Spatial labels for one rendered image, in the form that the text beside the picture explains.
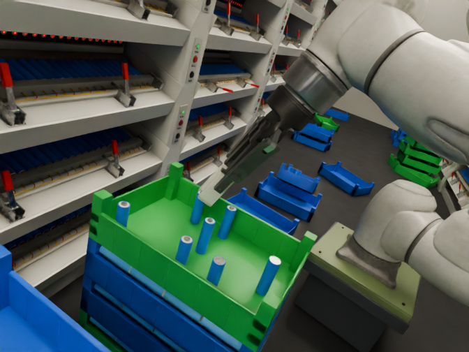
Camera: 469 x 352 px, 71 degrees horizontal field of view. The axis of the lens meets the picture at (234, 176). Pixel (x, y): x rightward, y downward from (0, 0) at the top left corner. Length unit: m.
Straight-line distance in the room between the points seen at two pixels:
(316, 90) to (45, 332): 0.45
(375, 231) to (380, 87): 0.62
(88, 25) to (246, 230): 0.45
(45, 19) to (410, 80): 0.51
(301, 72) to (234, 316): 0.34
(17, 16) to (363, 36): 0.47
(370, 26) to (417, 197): 0.60
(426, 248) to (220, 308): 0.64
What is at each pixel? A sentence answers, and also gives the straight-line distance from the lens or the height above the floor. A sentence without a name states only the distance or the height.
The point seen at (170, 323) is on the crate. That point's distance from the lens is 0.53.
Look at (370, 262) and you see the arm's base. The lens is 1.06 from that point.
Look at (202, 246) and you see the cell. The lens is 0.54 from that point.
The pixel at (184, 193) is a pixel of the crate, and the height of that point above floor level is 0.42.
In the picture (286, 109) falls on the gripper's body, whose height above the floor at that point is 0.66.
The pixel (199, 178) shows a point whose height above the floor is 0.13.
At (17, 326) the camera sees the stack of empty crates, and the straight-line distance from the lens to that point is 0.45.
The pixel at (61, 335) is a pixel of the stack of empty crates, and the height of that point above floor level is 0.43.
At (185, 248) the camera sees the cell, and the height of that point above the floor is 0.46.
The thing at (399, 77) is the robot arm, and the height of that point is 0.75.
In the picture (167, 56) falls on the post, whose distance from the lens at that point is 0.95.
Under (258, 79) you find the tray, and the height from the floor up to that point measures 0.53.
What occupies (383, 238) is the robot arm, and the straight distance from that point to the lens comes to 1.01.
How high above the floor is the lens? 0.76
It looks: 25 degrees down
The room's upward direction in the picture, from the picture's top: 18 degrees clockwise
